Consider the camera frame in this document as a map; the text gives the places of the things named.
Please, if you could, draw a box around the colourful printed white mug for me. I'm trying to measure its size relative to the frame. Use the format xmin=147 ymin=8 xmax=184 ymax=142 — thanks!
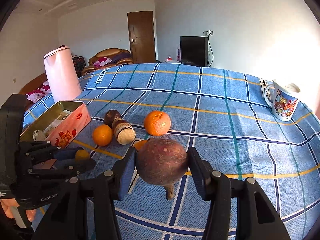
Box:
xmin=263 ymin=82 xmax=300 ymax=122

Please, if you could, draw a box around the brown leather armchair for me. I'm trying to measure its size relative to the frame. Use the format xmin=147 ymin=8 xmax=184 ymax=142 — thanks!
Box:
xmin=81 ymin=48 xmax=135 ymax=76

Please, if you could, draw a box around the person left hand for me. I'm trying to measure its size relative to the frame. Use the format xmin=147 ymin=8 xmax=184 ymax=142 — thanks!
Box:
xmin=1 ymin=198 xmax=36 ymax=222

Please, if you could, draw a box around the dark brown passion fruit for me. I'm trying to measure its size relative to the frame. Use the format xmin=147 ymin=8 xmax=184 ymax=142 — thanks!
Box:
xmin=104 ymin=109 xmax=121 ymax=128

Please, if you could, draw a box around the pink metal tin box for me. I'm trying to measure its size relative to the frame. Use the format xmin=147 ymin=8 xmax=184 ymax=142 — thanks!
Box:
xmin=20 ymin=101 xmax=91 ymax=148

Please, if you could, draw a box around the brown leather sofa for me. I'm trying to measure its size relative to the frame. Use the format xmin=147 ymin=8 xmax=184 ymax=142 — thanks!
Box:
xmin=19 ymin=73 xmax=51 ymax=111

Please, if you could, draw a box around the red white patterned cushion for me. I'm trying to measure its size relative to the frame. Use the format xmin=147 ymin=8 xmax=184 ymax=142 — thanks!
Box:
xmin=27 ymin=81 xmax=51 ymax=103

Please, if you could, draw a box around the black television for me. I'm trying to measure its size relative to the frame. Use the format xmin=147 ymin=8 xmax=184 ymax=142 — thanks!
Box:
xmin=180 ymin=36 xmax=208 ymax=67

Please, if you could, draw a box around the television power cable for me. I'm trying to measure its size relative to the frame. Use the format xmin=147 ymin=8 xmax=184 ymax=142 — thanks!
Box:
xmin=202 ymin=29 xmax=215 ymax=68

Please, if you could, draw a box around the blue plaid tablecloth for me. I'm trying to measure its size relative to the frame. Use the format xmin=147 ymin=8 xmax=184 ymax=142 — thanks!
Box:
xmin=70 ymin=63 xmax=319 ymax=239

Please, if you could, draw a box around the brown wooden door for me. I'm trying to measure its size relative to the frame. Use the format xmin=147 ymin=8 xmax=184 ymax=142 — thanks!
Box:
xmin=127 ymin=11 xmax=156 ymax=63

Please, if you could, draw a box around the white electric kettle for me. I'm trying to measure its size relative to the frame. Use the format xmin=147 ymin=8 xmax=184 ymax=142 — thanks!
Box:
xmin=43 ymin=46 xmax=82 ymax=102

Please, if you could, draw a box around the low tv stand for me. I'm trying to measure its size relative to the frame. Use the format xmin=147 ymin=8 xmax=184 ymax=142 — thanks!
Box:
xmin=164 ymin=59 xmax=181 ymax=64

